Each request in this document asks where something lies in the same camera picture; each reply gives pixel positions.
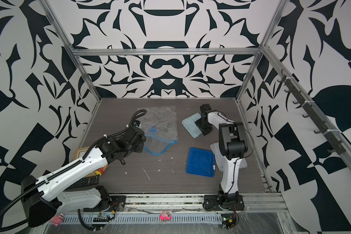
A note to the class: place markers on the pink toy on rail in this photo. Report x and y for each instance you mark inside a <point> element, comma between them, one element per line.
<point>165,216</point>

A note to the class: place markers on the grey wall hook rack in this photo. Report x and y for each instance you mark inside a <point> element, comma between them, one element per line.
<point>324,126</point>

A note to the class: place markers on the black remote control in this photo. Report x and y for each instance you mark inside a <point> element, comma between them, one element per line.
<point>86,181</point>

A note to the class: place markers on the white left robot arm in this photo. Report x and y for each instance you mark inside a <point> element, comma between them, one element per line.
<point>44,196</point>

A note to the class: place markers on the grey folded towel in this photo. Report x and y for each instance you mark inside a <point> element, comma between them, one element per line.
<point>219,157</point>

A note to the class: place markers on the white slotted cable duct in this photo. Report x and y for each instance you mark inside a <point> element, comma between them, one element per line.
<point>202,218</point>

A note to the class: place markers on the light teal towel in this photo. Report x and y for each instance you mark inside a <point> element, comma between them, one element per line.
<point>189,124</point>

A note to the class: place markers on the blue towel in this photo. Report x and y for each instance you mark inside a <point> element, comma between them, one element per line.
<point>200,162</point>

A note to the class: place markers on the pink plush toy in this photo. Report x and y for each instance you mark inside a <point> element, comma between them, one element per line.
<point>57,220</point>

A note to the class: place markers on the clear vacuum bag blue zip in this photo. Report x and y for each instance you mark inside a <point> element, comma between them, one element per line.
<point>160,127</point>

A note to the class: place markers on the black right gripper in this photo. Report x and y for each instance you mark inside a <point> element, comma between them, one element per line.
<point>204,131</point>

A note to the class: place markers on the red yellow toy figure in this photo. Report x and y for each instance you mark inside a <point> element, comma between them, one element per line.
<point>99,171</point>

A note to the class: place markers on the green circuit board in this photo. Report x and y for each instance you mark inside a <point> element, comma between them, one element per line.
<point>230,222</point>

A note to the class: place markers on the wooden picture frame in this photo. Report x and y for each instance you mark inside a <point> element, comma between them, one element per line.
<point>79,153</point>

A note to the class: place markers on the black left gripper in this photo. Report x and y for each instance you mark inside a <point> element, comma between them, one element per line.
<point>141,146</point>

